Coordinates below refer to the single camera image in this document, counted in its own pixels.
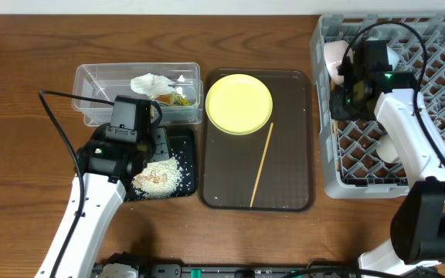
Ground pink bowl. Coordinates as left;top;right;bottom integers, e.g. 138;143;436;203
323;40;348;85

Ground yellow green snack wrapper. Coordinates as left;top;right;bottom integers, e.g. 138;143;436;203
155;93;191;107

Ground white cup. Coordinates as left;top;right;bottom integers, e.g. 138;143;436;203
376;134;399;164

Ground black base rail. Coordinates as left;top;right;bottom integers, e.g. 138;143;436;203
90;253;361;278

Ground rice and food scraps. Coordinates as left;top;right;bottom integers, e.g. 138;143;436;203
132;158;182;199

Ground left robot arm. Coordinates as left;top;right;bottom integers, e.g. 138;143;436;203
36;90;162;277

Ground yellow plate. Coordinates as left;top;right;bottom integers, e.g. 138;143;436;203
206;74;273;135

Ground grey dishwasher rack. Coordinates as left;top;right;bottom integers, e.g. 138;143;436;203
310;13;445;198

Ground black tray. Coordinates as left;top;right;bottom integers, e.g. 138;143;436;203
90;125;199;202

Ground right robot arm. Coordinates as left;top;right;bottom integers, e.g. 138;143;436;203
324;40;445;275

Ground clear plastic bin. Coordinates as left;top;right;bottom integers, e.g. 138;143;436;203
72;63;203;127

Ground blue bowl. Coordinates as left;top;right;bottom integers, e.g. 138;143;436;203
364;37;400;72

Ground white napkin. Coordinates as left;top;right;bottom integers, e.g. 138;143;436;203
130;73;176;98

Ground brown serving tray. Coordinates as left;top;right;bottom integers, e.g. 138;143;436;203
199;69;315;212

